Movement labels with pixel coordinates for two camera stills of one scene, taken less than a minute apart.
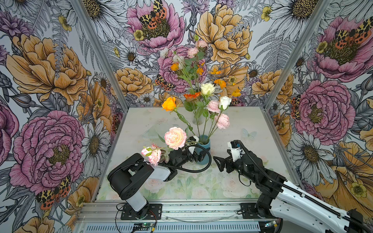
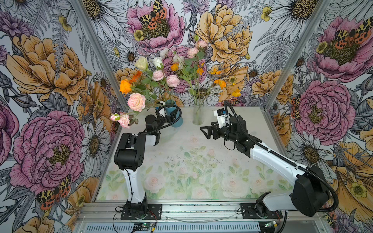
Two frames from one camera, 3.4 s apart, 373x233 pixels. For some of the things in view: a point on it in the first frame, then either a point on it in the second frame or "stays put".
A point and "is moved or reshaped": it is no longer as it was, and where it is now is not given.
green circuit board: x=144 y=226 stays put
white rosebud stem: x=224 y=103 to x=158 y=62
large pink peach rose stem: x=175 y=138 to x=136 y=103
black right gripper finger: x=229 y=167 to x=215 y=135
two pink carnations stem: x=222 y=121 is moved or reshaped
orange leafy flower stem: x=190 y=105 to x=137 y=76
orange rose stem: x=169 y=104 to x=126 y=87
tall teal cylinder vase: x=204 y=143 to x=169 y=109
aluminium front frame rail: x=231 y=215 stays put
